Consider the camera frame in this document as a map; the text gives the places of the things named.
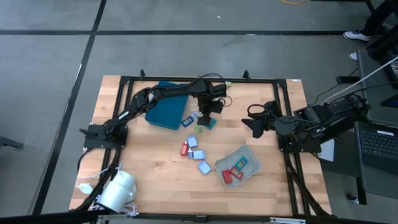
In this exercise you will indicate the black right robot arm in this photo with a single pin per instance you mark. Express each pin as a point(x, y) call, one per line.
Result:
point(314, 115)

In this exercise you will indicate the teal USB charger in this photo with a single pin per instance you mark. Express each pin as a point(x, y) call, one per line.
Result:
point(213, 125)
point(241, 163)

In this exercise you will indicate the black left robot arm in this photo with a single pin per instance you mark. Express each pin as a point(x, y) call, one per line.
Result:
point(174, 88)

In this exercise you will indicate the white paper sheet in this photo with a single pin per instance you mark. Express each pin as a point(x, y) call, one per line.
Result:
point(328, 154)

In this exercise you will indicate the white cylindrical canister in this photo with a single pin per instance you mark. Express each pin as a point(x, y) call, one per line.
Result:
point(118, 189)

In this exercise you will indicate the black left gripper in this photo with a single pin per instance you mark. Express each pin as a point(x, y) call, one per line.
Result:
point(211, 105)

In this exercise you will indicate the black laptop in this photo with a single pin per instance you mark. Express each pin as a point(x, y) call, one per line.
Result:
point(376, 146)

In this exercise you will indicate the person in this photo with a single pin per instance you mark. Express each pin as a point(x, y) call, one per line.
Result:
point(357, 35)

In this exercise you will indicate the teal plastic bin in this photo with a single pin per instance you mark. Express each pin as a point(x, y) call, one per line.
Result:
point(168, 112)

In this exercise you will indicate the black metal table frame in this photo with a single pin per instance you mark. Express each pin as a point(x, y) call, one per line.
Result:
point(261, 80)

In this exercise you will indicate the white round puck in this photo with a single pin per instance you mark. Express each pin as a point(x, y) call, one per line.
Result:
point(85, 188)

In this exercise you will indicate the white plastic bin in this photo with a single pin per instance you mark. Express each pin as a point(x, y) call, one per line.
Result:
point(248, 174)

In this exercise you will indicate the blue USB charger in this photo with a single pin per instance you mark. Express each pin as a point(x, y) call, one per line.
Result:
point(187, 121)

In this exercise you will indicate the black furniture foot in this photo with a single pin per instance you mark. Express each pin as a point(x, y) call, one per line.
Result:
point(9, 142)

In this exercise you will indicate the lavender USB charger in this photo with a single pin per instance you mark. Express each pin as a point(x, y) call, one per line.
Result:
point(199, 154)
point(204, 167)
point(195, 115)
point(192, 141)

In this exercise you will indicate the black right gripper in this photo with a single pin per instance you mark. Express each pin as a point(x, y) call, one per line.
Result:
point(272, 115)

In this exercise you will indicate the red USB charger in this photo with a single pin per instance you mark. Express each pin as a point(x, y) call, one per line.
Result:
point(227, 176)
point(184, 149)
point(236, 172)

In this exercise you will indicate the grey side desk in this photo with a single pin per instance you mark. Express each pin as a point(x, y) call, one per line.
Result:
point(365, 60)

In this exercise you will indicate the black power brick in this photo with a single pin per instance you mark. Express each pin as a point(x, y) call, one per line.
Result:
point(346, 80)

